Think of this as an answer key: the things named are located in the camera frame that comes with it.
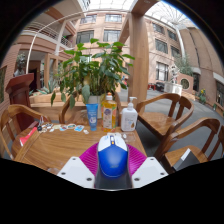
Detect black flat box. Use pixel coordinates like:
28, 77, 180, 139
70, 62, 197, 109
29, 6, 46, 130
173, 148, 201, 171

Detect blue squeeze tube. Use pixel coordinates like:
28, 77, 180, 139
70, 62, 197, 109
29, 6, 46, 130
85, 103, 100, 132

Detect dark red wooden lectern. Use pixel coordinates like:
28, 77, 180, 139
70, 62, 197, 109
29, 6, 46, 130
4, 73, 35, 129

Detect yellow dish soap bottle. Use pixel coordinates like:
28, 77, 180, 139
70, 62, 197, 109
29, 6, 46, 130
101, 92, 118, 133

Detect yellow flowering plant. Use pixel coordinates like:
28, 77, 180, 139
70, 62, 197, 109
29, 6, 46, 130
198, 88, 208, 105

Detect dark bust statue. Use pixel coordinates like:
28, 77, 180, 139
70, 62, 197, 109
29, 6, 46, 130
13, 53, 28, 78

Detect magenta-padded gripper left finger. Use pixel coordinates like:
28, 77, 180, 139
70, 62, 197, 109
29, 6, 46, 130
57, 142, 114, 190

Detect red and white pack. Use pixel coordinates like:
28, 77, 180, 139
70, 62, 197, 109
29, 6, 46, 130
19, 126, 38, 147

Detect white pump dispenser bottle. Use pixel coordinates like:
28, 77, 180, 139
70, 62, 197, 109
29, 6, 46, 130
120, 96, 139, 132

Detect blue and white computer mouse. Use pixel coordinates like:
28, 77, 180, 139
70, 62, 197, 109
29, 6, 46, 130
96, 132, 130, 179

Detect black car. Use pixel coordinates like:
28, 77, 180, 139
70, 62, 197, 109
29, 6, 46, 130
155, 81, 166, 93

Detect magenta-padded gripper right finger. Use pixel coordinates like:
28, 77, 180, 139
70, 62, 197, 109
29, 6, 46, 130
113, 143, 169, 190

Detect long wooden planter box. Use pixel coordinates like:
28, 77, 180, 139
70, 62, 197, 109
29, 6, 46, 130
29, 93, 88, 118

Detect large green potted plant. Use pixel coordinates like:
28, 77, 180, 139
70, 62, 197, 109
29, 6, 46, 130
49, 38, 136, 119

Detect bunch of keys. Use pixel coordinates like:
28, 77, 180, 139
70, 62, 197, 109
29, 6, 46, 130
35, 116, 47, 133

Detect clear plastic case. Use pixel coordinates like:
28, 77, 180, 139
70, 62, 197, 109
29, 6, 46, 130
121, 131, 138, 143

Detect white stone statue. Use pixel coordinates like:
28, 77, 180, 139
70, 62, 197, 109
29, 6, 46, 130
169, 63, 181, 84

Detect brick planter with round emblem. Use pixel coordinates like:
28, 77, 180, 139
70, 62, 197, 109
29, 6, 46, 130
176, 73, 195, 93

